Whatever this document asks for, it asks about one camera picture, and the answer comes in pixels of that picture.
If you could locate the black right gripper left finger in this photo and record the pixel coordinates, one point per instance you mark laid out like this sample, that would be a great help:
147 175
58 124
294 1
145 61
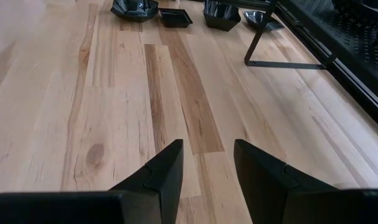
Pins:
159 186

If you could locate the black round dish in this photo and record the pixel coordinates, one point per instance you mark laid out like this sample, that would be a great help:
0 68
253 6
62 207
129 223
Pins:
134 11

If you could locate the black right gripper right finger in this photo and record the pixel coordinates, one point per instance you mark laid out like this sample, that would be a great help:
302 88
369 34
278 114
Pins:
269 193

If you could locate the black leaf-shaped dish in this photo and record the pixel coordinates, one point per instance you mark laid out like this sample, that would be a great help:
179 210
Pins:
254 18

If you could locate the black wavy square dish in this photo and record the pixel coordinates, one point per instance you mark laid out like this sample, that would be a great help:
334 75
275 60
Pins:
221 18

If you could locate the small black square dish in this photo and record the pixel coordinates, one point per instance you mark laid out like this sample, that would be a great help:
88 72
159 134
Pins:
174 18
375 7

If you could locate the black perforated metal shelf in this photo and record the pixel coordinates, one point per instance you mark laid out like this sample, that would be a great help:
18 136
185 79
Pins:
363 49

